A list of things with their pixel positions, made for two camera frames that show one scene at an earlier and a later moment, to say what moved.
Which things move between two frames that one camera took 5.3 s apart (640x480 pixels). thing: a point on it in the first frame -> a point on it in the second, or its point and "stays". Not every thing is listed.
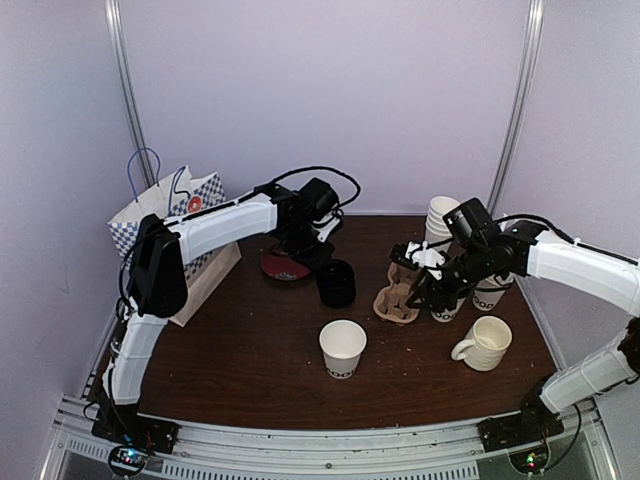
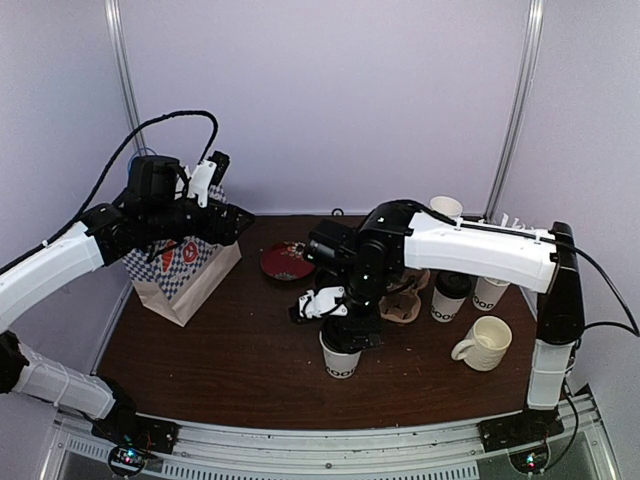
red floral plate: (282, 267) stays
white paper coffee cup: (446, 315) stays
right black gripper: (440, 299) -> (370, 322)
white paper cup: (342, 344) stays
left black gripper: (314, 261) -> (226, 234)
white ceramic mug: (485, 344) stays
